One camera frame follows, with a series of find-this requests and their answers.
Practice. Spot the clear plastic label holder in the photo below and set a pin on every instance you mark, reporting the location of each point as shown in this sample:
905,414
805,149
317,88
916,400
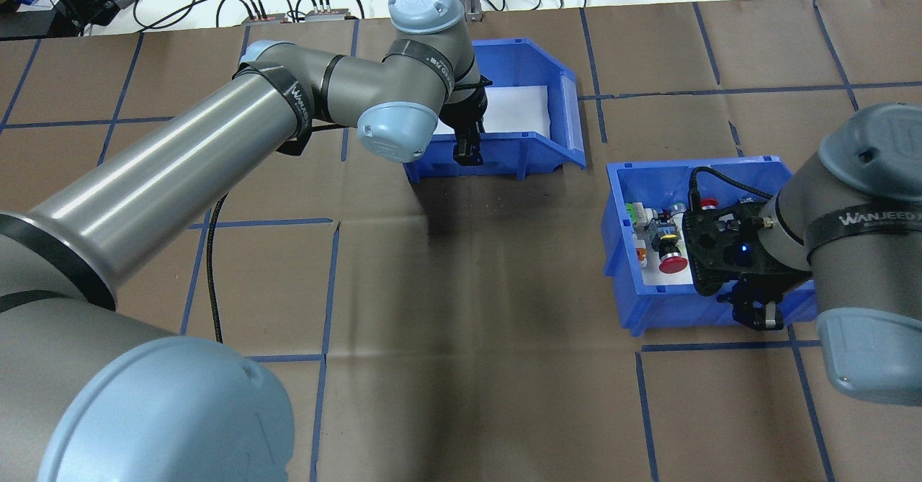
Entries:
569,125

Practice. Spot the white plastic contact block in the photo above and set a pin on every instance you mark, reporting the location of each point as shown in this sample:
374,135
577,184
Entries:
641,255

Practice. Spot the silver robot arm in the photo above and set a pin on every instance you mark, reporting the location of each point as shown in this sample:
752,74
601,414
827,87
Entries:
180,179
850,280

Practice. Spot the red mushroom emergency stop button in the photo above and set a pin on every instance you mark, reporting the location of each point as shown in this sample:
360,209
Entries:
673,262

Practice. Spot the blue plastic battery bin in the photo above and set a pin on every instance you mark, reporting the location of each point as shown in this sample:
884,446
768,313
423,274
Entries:
504,154

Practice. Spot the green white terminal block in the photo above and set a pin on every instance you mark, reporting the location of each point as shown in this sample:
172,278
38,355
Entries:
635,213

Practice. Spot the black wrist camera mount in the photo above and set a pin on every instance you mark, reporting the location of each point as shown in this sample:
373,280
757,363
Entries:
720,248

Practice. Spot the blue plastic push-button bin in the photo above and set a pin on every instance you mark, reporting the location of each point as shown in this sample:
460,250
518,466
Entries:
621,251

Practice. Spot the small grey usb adapter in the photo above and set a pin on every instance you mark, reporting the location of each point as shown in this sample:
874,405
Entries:
266,17
328,14

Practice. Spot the red white indicator lamp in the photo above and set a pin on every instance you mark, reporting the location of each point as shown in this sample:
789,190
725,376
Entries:
657,214

